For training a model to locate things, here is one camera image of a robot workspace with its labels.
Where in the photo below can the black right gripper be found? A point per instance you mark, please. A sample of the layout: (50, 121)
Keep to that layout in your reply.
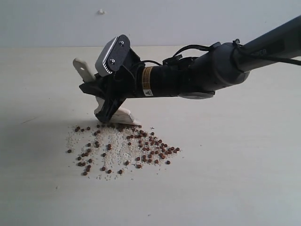
(133, 80)

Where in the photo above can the white-handled paint brush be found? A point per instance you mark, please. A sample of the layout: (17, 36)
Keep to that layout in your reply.
(122, 115)

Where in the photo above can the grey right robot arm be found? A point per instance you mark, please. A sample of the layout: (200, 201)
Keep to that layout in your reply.
(228, 64)

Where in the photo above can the pile of brown beans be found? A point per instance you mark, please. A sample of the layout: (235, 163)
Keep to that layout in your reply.
(108, 151)

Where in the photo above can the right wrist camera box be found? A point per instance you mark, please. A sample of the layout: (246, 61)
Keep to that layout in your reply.
(113, 55)

